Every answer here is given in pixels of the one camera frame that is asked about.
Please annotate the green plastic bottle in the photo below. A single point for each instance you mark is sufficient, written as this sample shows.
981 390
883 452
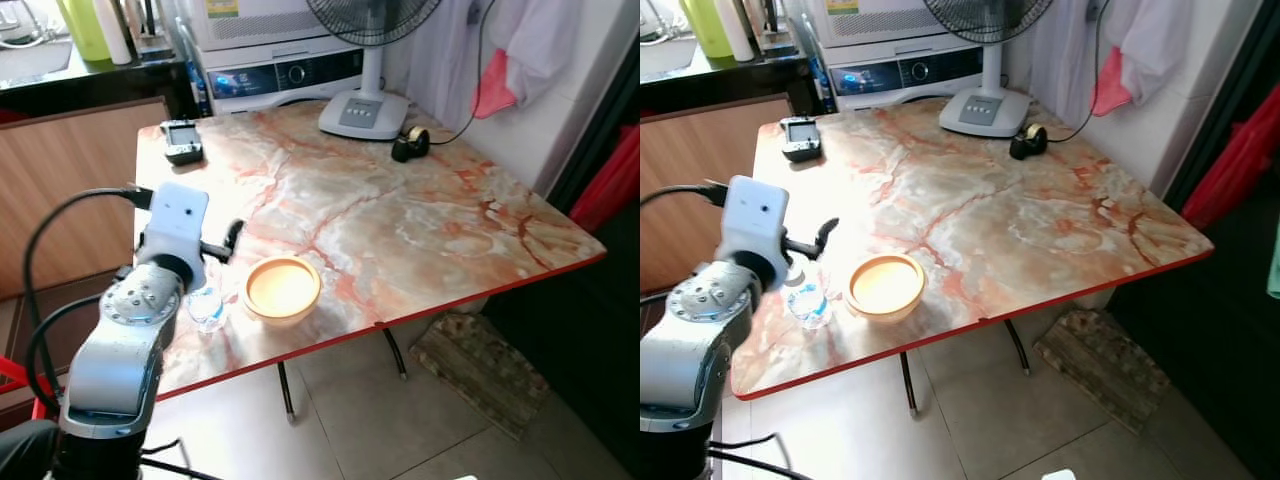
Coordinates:
708 28
85 30

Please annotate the small clear water bottle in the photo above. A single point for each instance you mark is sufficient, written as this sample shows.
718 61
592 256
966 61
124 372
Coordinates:
206 308
808 303

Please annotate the wooden cabinet panel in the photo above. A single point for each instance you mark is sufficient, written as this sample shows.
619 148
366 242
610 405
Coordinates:
700 200
70 200

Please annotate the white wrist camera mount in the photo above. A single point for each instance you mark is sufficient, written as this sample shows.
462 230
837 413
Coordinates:
178 222
1058 475
755 220

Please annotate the steel kitchen sink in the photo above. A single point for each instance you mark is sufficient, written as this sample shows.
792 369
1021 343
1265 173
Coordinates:
665 56
35 62

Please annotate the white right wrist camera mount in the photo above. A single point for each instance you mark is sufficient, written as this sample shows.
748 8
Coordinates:
1058 475

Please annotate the red fabric bag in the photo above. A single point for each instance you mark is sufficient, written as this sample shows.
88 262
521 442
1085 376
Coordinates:
1235 175
610 180

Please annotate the white washing machine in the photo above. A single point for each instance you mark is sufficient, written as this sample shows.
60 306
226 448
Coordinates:
890 65
270 70

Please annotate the white pedestal fan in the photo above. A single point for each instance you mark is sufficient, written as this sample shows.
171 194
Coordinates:
365 110
985 108

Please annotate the white plastic bottle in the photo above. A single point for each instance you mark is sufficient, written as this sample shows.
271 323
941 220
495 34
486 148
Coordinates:
737 32
113 35

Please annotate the orange plastic bowl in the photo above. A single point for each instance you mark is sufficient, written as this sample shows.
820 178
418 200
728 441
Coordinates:
885 287
281 290

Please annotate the black kitchen counter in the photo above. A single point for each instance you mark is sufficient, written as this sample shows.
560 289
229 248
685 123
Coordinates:
720 85
90 85

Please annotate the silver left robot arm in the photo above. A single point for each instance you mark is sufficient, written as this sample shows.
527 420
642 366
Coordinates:
690 360
120 350

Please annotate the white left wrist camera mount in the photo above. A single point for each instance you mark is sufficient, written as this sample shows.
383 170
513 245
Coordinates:
755 220
178 222

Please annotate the pink hanging cloth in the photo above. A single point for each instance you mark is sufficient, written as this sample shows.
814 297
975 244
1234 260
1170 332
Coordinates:
1110 90
492 92

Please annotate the grey handheld controller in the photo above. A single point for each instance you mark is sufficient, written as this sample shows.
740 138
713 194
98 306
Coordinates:
801 140
182 143

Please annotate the brown patterned doormat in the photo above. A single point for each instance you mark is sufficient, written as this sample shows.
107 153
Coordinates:
1100 365
480 370

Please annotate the black tape dispenser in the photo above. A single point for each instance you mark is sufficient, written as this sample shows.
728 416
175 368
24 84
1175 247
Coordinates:
409 146
1027 143

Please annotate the marble-pattern table red edge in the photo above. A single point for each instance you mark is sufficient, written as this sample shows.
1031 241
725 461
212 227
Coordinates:
400 220
1000 220

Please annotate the person's black trouser leg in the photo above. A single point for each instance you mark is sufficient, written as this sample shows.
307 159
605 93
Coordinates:
20 452

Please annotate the white hanging cloth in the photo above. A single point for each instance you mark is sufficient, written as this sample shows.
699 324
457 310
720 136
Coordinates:
545 40
1160 40

